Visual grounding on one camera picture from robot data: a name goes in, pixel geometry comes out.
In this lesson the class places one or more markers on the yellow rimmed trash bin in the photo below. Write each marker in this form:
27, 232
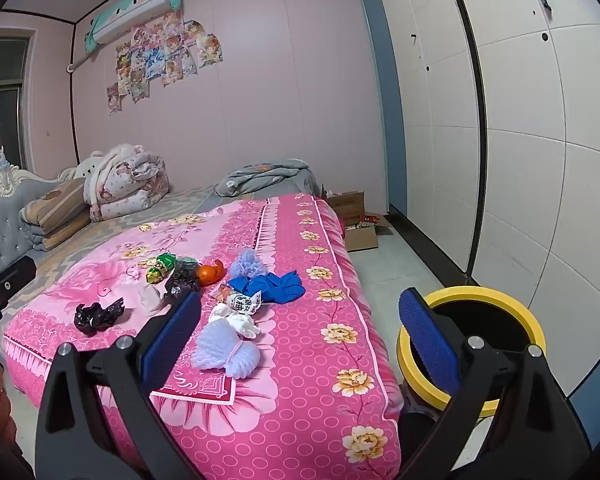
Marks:
480, 293

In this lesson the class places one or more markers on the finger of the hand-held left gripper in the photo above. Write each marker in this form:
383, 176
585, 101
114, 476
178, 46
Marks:
5, 282

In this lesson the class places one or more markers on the open cardboard box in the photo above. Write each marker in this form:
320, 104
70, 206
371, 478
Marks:
362, 240

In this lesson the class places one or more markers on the white plush toy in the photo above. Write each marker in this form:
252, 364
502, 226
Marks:
80, 167

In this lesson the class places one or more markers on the cluster of cartoon wall posters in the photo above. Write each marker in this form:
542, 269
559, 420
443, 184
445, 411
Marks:
150, 55

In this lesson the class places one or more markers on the white crumpled paper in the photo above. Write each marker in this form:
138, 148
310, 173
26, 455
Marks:
240, 326

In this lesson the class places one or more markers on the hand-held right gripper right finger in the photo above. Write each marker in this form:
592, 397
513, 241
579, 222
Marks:
427, 345

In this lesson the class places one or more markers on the lavender fluffy cloth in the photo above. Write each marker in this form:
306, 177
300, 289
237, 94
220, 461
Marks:
215, 347

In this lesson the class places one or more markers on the black plastic bag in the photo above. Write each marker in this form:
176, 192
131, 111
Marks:
97, 316
185, 275

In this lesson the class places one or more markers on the grey folded blanket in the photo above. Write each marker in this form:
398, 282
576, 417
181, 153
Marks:
260, 175

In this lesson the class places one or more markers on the upright cardboard box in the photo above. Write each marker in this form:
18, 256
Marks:
347, 207

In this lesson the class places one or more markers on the window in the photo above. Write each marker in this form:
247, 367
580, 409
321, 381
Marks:
0, 110

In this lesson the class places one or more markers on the air conditioner with teal cover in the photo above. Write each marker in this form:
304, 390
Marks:
130, 12

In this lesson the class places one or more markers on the red patterned card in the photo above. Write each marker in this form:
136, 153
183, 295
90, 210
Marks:
205, 388

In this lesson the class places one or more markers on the blue rubber glove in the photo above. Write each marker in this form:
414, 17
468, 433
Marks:
275, 287

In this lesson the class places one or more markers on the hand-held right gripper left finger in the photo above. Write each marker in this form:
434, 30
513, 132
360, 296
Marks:
167, 340

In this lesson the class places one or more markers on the grey patterned bedsheet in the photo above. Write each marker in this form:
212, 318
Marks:
190, 200

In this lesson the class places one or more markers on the orange peel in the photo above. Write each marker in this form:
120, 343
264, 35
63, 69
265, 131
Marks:
207, 274

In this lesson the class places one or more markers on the green snack packet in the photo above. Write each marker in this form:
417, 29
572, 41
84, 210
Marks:
167, 261
156, 275

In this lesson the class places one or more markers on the white air conditioner pipe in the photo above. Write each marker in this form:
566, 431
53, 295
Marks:
77, 63

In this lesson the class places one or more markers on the snack packets in box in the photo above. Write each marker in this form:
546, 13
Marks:
367, 221

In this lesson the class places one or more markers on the white wardrobe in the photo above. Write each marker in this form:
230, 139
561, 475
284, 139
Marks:
520, 160

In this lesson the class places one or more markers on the pink floral blanket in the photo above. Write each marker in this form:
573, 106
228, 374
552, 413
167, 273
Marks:
300, 360

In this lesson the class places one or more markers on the grey tufted headboard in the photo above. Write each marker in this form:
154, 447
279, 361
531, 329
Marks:
0, 230

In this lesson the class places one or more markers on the white printed wrapper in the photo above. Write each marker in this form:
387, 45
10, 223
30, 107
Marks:
241, 305

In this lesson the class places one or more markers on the white floral quilt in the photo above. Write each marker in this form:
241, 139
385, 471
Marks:
125, 185

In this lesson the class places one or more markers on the small pale figurine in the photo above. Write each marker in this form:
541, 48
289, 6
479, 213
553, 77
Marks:
1, 157

